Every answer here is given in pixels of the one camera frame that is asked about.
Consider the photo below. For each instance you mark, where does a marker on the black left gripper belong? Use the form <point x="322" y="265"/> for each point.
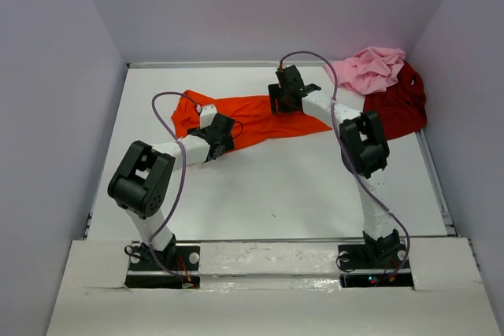
<point x="227" y="145"/>

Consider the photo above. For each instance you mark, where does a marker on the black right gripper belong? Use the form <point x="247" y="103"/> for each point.
<point x="276" y="92"/>

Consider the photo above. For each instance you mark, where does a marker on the orange t shirt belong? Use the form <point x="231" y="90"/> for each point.
<point x="256" y="123"/>

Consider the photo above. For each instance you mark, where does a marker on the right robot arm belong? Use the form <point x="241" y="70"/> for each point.
<point x="364" y="150"/>

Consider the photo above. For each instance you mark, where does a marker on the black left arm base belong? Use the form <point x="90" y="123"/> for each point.
<point x="179" y="273"/>

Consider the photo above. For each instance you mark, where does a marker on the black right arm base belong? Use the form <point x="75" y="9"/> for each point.
<point x="359" y="271"/>

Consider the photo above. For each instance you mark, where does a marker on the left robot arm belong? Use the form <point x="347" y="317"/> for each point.
<point x="140" y="183"/>

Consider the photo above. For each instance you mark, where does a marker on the pink t shirt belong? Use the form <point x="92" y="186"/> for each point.
<point x="369" y="71"/>

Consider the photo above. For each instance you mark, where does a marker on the dark red t shirt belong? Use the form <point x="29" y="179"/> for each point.
<point x="401" y="107"/>

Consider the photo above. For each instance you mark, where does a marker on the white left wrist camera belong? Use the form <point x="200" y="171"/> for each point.
<point x="206" y="115"/>

